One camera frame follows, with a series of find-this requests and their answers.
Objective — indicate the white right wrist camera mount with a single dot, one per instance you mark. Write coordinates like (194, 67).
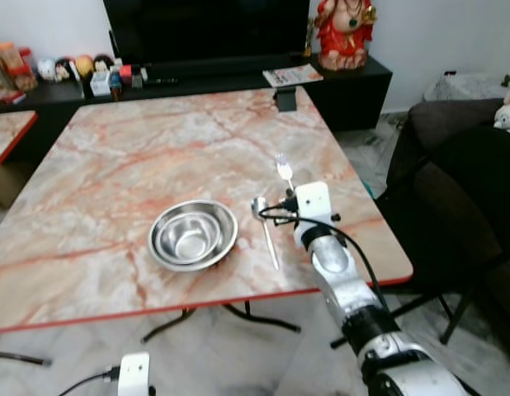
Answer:
(313, 202)

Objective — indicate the small blue bottle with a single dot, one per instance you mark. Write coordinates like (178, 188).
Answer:
(115, 83)

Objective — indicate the black haired toy figure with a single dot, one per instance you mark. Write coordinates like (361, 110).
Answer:
(64, 69)

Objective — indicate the white printed booklet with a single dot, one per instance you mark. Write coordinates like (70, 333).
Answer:
(292, 76)

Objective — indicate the dark round toy figure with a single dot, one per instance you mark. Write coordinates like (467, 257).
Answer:
(103, 62)

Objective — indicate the white round toy figure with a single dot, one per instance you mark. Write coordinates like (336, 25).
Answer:
(47, 69)

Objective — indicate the stainless steel fork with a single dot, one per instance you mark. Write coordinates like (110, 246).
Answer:
(284, 168)

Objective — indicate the teal plastic object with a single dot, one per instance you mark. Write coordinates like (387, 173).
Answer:
(368, 190)

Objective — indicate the black low tv cabinet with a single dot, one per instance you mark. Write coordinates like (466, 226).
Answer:
(354, 91)

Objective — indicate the grey lace cloth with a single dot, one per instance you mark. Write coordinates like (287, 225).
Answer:
(465, 85)

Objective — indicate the black remote control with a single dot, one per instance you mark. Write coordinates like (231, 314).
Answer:
(158, 81)

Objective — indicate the dark brown sofa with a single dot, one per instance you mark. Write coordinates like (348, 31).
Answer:
(445, 115)

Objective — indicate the black folding chair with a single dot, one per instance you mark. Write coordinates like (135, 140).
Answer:
(478, 177)

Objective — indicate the stainless steel bowl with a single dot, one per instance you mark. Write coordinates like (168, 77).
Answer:
(192, 236)

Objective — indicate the red robed figurine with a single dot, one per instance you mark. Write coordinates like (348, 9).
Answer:
(344, 37)

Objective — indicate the small white box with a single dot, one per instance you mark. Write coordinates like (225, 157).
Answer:
(100, 83)

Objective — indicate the yellow round toy figure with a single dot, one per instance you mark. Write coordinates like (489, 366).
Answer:
(83, 65)

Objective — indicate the black metal table legs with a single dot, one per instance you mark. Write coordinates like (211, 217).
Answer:
(247, 315)

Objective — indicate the black flat screen television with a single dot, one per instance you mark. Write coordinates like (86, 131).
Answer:
(205, 29)

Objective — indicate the white plush toy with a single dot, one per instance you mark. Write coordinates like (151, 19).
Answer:
(507, 115)

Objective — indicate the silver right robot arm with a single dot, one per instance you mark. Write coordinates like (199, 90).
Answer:
(339, 276)

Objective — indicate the small red container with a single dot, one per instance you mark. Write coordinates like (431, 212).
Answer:
(127, 73)

